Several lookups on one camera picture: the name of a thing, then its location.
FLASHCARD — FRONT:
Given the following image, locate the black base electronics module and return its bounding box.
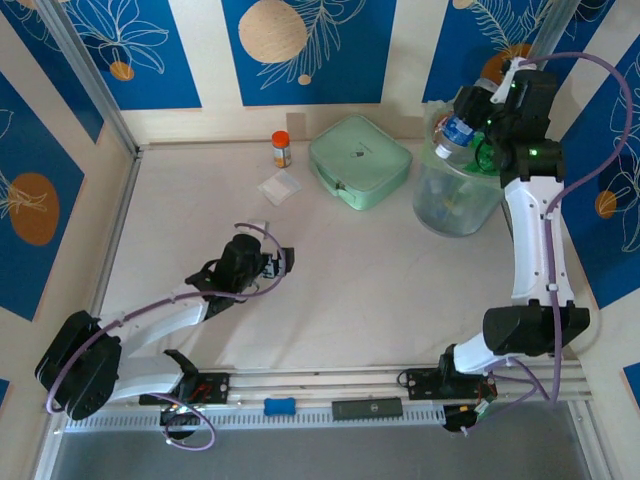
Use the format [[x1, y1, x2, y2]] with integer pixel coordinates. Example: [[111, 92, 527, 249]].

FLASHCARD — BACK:
[[158, 402, 205, 442], [442, 403, 496, 437]]

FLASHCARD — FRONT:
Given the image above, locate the small jar orange lid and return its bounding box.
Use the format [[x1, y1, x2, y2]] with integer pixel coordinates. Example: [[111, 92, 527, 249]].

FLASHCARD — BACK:
[[270, 130, 293, 169]]

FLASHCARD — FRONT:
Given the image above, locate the crushed blue-label bottle white cap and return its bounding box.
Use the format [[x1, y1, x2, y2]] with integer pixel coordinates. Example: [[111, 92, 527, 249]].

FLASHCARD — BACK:
[[433, 112, 479, 160]]

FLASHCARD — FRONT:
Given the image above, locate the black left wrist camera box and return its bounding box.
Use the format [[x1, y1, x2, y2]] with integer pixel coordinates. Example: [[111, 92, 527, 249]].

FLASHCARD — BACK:
[[268, 243, 297, 277]]

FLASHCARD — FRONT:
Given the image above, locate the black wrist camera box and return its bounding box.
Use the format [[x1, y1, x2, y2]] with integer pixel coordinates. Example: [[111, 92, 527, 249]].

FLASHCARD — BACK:
[[268, 243, 297, 277], [453, 85, 496, 124]]

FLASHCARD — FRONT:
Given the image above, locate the slotted grey cable duct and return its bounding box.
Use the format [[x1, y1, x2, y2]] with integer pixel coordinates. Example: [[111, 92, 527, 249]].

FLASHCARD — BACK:
[[59, 403, 446, 431]]

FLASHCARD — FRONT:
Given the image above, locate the white right camera bracket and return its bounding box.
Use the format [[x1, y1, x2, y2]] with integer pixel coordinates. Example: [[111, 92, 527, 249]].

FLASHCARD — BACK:
[[490, 57, 526, 106]]

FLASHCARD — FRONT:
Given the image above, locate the aluminium table side rail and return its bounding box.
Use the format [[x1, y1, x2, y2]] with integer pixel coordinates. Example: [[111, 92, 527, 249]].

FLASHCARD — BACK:
[[72, 147, 146, 374]]

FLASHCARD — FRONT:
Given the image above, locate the translucent grey bin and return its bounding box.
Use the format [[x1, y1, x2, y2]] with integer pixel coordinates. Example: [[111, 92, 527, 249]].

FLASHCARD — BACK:
[[410, 162, 506, 237]]

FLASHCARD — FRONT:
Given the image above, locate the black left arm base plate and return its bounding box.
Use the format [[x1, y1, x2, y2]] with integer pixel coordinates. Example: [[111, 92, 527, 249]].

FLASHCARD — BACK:
[[138, 372, 231, 406]]

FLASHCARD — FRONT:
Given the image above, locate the mint green zip pouch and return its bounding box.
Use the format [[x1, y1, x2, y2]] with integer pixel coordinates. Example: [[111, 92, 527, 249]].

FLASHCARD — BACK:
[[307, 113, 415, 212]]

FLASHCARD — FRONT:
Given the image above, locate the blue bone-shaped clip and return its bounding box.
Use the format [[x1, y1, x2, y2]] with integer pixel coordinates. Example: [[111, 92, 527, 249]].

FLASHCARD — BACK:
[[263, 397, 297, 417]]

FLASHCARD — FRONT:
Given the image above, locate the aluminium corner post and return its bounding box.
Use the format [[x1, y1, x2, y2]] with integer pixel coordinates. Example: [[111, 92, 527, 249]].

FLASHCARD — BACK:
[[34, 0, 144, 159], [504, 0, 584, 101]]

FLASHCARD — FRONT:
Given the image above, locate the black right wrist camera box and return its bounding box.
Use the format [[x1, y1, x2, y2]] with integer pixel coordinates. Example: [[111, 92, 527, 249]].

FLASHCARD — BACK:
[[453, 85, 496, 124]]

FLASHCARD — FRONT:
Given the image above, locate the small clear plastic packet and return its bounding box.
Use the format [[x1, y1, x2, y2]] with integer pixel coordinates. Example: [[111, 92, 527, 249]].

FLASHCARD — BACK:
[[257, 170, 303, 206]]

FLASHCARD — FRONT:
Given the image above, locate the green bottle yellow cap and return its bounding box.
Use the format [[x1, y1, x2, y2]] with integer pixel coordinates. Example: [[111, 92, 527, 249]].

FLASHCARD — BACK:
[[462, 130, 505, 176]]

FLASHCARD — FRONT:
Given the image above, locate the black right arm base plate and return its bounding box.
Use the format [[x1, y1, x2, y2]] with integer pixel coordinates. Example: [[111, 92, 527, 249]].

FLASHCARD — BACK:
[[398, 368, 499, 401]]

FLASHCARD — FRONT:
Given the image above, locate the aluminium rail frame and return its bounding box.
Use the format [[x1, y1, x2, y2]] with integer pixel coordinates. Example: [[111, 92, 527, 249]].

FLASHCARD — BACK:
[[42, 367, 589, 409]]

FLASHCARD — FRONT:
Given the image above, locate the black flat bar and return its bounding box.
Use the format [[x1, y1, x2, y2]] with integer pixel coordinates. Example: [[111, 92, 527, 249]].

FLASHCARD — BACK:
[[331, 397, 404, 420]]

